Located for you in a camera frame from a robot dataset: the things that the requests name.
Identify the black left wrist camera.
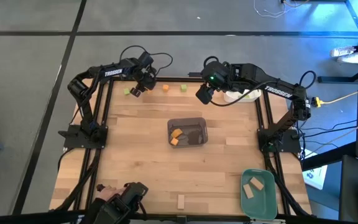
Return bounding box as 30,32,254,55
137,51,155,68

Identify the white plastic bin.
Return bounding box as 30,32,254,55
223,88,262,103

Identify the black diagonal beam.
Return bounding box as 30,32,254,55
301,141,357,171

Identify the white paper sign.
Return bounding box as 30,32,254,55
302,149,328,190

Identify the black floor cable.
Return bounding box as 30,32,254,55
289,104,358,149

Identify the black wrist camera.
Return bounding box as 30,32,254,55
137,51,155,68
195,83,214,106

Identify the black cable bundle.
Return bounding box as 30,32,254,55
54,148,102,212
264,152,312,218

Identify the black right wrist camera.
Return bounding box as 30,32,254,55
195,83,214,106

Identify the silver metal bracket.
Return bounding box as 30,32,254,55
249,218,287,224

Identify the person's hand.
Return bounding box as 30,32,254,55
96,185,126,202

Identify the black camera cable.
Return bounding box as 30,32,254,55
209,80,279,108
119,45,174,77

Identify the yellow power cable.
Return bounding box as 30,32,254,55
320,91,358,105

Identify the person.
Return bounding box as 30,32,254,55
330,30,358,65

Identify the black aluminium table frame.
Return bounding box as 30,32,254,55
73,75,291,218

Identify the grey transparent plastic bin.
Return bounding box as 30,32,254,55
167,117,209,149

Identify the green plastic bin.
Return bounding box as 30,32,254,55
240,169,278,221

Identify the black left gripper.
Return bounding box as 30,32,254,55
131,67,158,98

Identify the white floor cable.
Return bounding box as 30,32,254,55
253,0,310,19

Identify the black left camera cable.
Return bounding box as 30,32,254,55
119,45,174,77

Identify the beige floor cable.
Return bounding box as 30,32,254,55
303,112,358,158

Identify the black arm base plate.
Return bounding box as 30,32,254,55
58,124,109,149
257,128,301,154

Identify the black right camera cable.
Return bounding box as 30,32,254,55
209,80,279,108

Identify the black front beam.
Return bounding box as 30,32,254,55
0,210,358,224

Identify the black floor stand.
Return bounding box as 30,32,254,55
317,60,358,84

